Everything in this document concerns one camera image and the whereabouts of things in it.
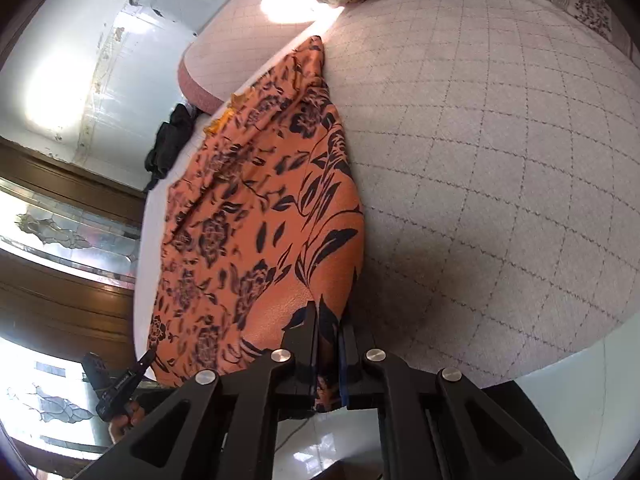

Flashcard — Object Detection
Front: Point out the pink quilted bed cover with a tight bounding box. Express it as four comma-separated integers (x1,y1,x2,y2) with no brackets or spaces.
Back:
132,0,640,391

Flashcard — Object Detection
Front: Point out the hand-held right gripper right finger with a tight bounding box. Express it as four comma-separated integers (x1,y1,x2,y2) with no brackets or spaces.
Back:
339,325,581,480

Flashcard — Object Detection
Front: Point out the person's left hand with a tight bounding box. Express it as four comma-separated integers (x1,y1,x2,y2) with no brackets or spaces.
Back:
109,400,147,443

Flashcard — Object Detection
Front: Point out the pink quilted cushion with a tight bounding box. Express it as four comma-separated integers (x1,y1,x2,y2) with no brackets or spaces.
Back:
177,22,321,115

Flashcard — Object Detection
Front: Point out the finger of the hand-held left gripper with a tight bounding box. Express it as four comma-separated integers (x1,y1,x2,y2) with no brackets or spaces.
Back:
129,349,157,385

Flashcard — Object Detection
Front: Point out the orange floral garment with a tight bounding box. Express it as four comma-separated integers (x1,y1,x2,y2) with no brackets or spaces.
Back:
147,35,366,413

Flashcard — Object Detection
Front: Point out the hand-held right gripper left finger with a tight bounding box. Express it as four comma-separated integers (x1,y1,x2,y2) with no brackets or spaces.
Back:
75,301,321,480

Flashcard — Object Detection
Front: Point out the wooden stained glass door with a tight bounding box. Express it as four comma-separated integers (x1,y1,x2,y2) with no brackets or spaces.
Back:
0,137,148,478

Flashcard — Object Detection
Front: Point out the black garment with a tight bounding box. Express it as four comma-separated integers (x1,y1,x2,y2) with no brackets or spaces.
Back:
144,102,198,191

